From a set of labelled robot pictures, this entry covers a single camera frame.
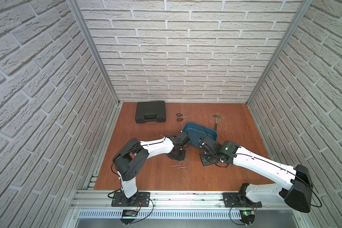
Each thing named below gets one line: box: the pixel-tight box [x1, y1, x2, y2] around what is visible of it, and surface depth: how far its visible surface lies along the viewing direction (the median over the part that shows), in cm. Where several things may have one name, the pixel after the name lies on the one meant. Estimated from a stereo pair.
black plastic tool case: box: [135, 100, 167, 124], surface depth 108 cm
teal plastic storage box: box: [182, 122, 218, 148], surface depth 101 cm
